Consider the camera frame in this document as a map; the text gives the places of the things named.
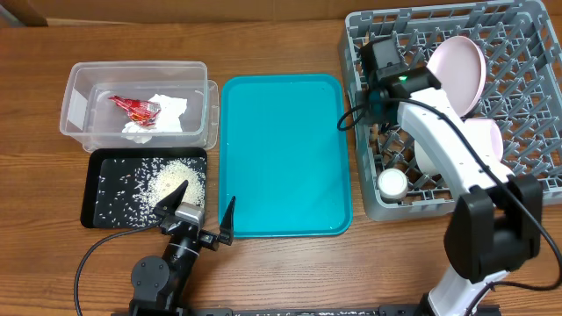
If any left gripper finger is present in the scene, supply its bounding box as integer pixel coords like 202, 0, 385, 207
153, 180, 189, 214
219, 196, 236, 245

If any white napkin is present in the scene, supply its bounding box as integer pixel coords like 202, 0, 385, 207
122, 94, 187, 144

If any teal serving tray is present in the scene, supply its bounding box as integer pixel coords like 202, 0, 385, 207
219, 74, 353, 239

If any black plastic tray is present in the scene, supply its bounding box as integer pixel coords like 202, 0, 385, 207
81, 147, 207, 228

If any right black cable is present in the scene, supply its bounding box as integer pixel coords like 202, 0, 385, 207
336, 97, 562, 293

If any red snack wrapper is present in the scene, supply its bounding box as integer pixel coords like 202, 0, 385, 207
109, 96, 162, 127

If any grey dishwasher rack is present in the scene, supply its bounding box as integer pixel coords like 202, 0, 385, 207
339, 1, 561, 221

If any pile of rice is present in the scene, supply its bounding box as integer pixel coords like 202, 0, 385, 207
93, 157, 206, 228

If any large white plate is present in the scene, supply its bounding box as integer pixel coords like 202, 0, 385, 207
427, 36, 486, 117

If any left black cable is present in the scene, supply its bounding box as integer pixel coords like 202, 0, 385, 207
73, 223, 163, 316

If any black cable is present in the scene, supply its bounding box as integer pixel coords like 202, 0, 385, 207
73, 223, 163, 316
336, 97, 562, 293

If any small white cup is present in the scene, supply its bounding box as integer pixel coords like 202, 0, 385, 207
377, 168, 408, 203

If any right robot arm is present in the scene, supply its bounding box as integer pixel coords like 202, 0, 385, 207
359, 36, 543, 315

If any clear plastic bin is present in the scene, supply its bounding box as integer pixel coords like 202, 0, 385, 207
60, 61, 220, 152

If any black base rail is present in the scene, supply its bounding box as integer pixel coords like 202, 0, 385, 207
112, 303, 501, 316

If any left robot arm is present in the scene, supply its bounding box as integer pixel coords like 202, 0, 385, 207
128, 181, 236, 315

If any small pink plate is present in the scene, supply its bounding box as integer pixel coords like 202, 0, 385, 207
465, 118, 503, 162

